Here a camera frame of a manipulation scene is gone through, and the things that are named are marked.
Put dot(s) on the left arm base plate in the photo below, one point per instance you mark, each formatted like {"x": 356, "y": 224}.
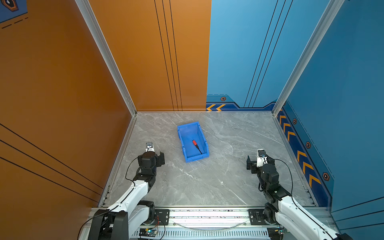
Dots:
{"x": 158, "y": 215}

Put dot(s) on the green circuit board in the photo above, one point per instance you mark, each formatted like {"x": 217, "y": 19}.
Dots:
{"x": 148, "y": 233}

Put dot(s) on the aluminium corner post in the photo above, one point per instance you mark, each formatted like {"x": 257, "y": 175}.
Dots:
{"x": 101, "y": 42}
{"x": 318, "y": 34}

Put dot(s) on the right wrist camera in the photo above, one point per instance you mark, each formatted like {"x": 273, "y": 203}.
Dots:
{"x": 261, "y": 158}

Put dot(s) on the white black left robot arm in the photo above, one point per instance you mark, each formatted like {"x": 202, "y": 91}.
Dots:
{"x": 120, "y": 220}

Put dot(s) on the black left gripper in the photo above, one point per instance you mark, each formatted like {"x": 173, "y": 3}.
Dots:
{"x": 159, "y": 160}

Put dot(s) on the aluminium front rail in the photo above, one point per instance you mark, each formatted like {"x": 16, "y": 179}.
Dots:
{"x": 207, "y": 223}

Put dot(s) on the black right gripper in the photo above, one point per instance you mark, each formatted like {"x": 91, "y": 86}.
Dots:
{"x": 253, "y": 166}

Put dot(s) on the blue plastic bin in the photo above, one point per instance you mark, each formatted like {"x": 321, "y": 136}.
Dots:
{"x": 189, "y": 132}

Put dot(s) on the aluminium corner post left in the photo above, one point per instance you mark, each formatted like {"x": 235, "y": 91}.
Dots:
{"x": 101, "y": 42}

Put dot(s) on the aluminium corner post right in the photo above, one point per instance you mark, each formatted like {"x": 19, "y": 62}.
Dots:
{"x": 318, "y": 34}

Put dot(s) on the red handled screwdriver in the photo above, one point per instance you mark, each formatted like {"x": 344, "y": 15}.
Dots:
{"x": 196, "y": 145}

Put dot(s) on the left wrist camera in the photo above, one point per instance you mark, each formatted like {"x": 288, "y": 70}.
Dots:
{"x": 150, "y": 147}

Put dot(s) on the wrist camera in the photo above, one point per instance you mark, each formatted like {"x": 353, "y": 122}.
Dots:
{"x": 150, "y": 147}
{"x": 261, "y": 158}

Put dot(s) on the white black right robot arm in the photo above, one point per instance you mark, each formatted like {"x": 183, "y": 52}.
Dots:
{"x": 281, "y": 207}

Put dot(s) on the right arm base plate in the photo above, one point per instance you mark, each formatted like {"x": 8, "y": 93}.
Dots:
{"x": 257, "y": 217}

